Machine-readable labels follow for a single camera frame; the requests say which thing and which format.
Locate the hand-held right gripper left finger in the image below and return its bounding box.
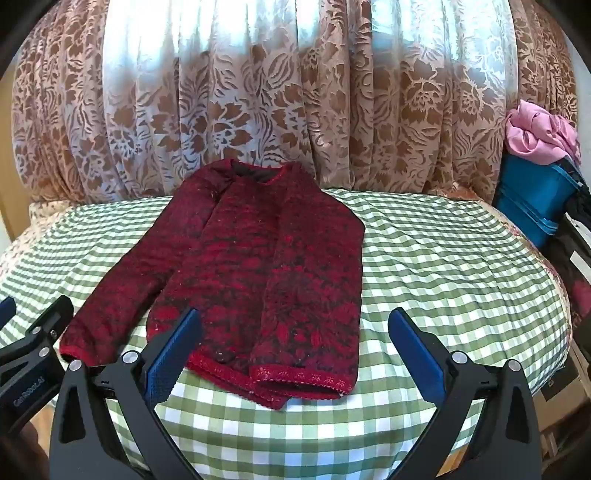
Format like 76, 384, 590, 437
48, 308, 204, 480

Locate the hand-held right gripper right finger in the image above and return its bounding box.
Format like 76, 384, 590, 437
389, 308, 543, 480

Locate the dark red knitted sweater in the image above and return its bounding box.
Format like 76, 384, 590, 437
59, 159, 366, 411

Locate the green checked blanket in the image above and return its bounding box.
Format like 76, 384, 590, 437
0, 187, 571, 480

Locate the cardboard box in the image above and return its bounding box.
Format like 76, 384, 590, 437
538, 342, 591, 467

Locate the black bag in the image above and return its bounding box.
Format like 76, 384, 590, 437
545, 182, 591, 333

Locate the pink cloth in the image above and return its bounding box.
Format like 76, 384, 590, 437
504, 99, 581, 166

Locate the brown floral curtain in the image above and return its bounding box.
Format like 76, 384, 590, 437
9, 0, 580, 206

